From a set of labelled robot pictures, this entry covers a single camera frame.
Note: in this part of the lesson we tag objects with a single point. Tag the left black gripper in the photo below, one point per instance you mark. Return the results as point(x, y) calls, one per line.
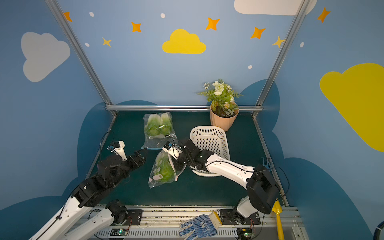
point(132, 160)

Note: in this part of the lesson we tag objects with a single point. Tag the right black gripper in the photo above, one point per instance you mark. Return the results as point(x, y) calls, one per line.
point(182, 153)

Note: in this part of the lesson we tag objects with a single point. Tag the blue-zip bag with cabbages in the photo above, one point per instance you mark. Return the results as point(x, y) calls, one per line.
point(158, 129)

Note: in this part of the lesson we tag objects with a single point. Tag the pink-zip dotted zip-top bag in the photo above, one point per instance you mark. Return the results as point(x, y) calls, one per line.
point(162, 155)

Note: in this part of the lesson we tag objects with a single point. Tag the green chinese cabbage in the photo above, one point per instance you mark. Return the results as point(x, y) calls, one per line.
point(164, 171)

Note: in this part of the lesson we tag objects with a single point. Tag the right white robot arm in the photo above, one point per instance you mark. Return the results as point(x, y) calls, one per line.
point(262, 188)

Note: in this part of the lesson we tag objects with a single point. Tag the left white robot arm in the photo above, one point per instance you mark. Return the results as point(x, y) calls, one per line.
point(87, 195)

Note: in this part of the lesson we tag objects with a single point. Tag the white perforated plastic basket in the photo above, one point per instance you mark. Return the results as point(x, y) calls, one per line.
point(211, 138)

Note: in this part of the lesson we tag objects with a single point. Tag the potted artificial flower plant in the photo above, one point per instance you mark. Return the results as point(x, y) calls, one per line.
point(223, 108)

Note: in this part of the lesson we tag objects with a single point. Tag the blue dotted work glove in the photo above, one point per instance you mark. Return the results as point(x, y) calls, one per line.
point(202, 226)

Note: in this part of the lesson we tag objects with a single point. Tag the yellow plastic shovel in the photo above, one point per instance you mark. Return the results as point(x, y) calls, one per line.
point(277, 209)

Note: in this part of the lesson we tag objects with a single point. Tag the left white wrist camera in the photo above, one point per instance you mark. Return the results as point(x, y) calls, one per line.
point(117, 147)

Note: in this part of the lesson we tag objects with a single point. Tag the aluminium frame back rail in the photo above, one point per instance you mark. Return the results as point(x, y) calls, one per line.
point(153, 108)

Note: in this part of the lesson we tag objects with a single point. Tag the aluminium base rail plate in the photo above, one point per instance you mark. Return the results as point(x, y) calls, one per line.
point(161, 222)

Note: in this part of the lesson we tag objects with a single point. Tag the blue garden fork wooden handle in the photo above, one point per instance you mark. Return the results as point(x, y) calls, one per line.
point(266, 163)

